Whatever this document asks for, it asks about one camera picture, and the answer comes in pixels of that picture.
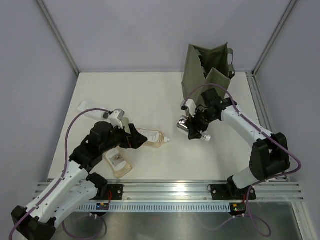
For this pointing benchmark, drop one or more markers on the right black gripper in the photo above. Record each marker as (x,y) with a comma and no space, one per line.
(192,123)

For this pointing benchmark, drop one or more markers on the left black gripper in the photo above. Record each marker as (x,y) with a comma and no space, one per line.
(133,140)

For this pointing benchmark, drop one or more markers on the silver metallic bottle white cap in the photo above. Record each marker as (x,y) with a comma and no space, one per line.
(181,125)

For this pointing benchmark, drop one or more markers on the amber soap bottle white cap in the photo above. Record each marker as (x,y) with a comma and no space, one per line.
(155,138)

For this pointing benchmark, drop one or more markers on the pale green cylindrical bottle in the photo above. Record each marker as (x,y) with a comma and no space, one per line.
(125,124)

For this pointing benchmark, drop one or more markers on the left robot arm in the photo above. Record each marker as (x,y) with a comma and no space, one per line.
(77,183)

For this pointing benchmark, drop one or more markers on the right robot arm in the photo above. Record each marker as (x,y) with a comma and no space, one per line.
(269,151)

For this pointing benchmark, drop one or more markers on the olive green canvas bag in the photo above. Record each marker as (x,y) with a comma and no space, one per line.
(204,67)

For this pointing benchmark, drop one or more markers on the white flat bottle black cap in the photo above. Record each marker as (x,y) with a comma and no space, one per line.
(99,113)

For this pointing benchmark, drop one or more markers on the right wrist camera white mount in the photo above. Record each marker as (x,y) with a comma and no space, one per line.
(189,107)

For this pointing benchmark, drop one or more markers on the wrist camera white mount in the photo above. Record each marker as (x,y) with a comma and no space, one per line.
(189,107)
(115,118)

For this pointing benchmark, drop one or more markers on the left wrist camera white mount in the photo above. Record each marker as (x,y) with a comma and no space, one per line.
(115,118)

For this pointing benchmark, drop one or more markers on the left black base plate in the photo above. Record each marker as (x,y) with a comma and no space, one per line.
(113,192)

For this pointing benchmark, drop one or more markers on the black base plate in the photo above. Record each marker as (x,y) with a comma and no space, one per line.
(113,192)
(221,192)

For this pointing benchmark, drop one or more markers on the aluminium front rail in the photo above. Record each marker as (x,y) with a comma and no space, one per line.
(199,191)

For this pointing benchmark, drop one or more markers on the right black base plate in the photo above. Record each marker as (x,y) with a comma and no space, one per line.
(221,192)

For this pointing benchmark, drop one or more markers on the white slotted cable duct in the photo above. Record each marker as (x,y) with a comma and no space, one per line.
(164,207)

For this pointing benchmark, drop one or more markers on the left aluminium frame post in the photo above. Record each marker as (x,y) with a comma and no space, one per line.
(44,11)

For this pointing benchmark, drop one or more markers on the aluminium frame post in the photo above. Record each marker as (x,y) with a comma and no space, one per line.
(44,11)
(275,34)

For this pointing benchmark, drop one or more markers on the right aluminium frame post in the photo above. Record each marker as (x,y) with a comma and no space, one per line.
(275,34)

